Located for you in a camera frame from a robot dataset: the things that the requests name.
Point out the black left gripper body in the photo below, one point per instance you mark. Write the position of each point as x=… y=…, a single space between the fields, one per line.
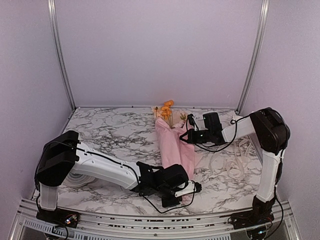
x=164 y=192

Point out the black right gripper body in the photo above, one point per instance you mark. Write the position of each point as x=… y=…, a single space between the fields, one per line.
x=200 y=139

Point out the pink wrapping paper sheet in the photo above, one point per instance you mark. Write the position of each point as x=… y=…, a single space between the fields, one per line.
x=175 y=151

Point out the orange fake flower stem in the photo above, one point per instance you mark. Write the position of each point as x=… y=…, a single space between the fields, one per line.
x=167 y=113

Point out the cream printed ribbon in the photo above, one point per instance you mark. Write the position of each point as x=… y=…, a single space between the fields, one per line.
x=235 y=168

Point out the peach fake flower stem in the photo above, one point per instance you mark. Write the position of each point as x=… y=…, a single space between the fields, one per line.
x=157 y=112

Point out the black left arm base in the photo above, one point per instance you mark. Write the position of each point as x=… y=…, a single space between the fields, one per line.
x=62 y=217

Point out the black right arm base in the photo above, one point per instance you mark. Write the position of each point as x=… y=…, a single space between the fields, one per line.
x=260 y=213

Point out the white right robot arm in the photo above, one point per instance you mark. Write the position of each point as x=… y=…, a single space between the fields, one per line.
x=270 y=129

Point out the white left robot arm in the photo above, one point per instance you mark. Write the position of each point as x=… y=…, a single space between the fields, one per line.
x=67 y=160

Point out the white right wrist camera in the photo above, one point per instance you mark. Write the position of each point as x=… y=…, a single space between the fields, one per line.
x=190 y=123

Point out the aluminium frame post right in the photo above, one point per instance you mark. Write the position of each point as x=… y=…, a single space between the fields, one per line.
x=260 y=33

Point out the aluminium frame post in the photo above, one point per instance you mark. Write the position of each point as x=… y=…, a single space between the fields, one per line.
x=260 y=33
x=59 y=53

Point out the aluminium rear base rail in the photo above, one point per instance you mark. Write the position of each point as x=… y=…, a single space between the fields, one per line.
x=149 y=106

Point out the aluminium front rail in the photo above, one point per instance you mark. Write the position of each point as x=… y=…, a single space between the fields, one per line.
x=103 y=226

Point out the aluminium frame post left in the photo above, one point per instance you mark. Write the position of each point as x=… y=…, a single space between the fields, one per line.
x=59 y=53

